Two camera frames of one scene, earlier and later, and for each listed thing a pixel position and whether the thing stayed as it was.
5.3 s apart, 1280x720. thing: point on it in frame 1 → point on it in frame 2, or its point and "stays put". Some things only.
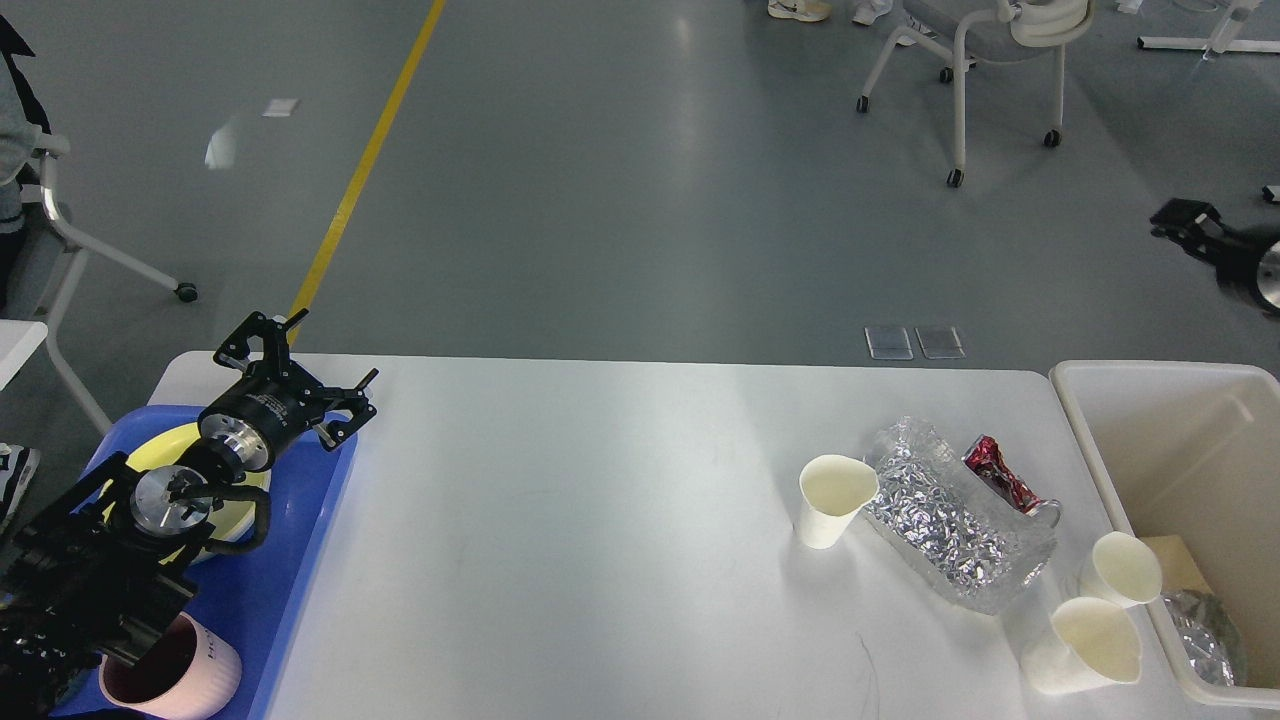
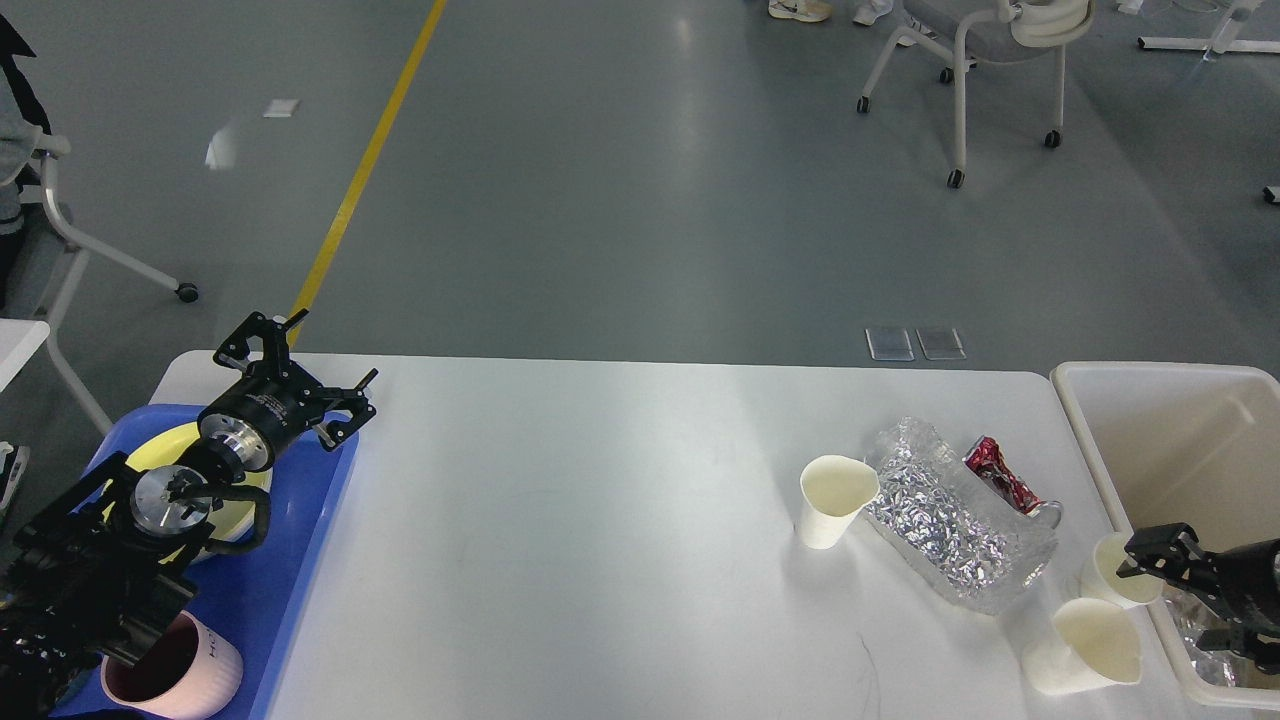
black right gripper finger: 1197,226 → 1171,551
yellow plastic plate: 237,516 stays put
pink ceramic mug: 190,673 stays put
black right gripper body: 1254,268 → 1242,584
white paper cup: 1089,644 stays put
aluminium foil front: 1210,637 stays put
